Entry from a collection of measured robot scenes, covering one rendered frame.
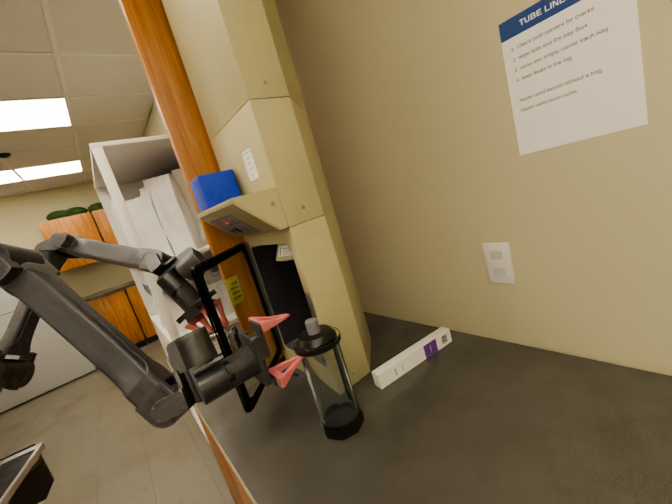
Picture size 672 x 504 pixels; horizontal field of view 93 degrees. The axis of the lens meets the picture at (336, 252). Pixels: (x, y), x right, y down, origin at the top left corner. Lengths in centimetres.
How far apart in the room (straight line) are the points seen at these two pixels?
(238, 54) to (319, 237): 45
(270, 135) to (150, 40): 55
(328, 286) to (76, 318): 51
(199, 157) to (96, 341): 64
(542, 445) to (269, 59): 96
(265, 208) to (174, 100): 53
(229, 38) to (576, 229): 86
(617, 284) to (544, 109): 40
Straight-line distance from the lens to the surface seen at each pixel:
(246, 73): 84
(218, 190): 93
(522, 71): 86
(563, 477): 71
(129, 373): 67
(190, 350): 62
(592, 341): 97
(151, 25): 126
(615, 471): 73
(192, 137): 114
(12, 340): 127
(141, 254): 100
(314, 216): 82
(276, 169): 79
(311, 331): 71
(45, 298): 73
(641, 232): 84
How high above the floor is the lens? 146
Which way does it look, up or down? 11 degrees down
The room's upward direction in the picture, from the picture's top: 16 degrees counter-clockwise
